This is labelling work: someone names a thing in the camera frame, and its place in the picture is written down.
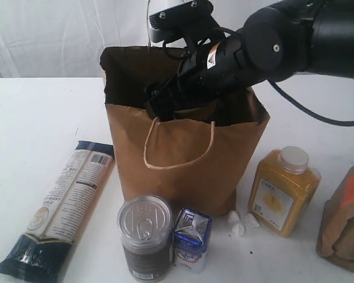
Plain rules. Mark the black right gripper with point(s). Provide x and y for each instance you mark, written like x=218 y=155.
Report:
x=213 y=71

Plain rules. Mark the clear jar with tan lid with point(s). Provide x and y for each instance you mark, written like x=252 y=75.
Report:
x=200 y=113

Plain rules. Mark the clear can with metal lid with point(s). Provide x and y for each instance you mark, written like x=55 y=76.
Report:
x=145 y=227

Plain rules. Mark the yellow millet plastic bottle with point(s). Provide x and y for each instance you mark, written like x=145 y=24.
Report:
x=283 y=188

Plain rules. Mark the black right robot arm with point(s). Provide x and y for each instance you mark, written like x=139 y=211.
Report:
x=275 y=42

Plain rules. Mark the large brown paper bag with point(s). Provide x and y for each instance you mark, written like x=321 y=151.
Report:
x=190 y=164

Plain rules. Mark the blue white milk carton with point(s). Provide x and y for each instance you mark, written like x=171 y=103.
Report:
x=191 y=236

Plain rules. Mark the white curtain backdrop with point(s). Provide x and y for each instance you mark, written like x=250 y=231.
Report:
x=67 y=38

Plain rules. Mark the long noodle package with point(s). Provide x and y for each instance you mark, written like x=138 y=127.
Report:
x=41 y=251

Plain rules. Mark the brown pouch with orange label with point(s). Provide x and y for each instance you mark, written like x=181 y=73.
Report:
x=335 y=241

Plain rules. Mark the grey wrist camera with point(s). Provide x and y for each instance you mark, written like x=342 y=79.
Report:
x=191 y=19

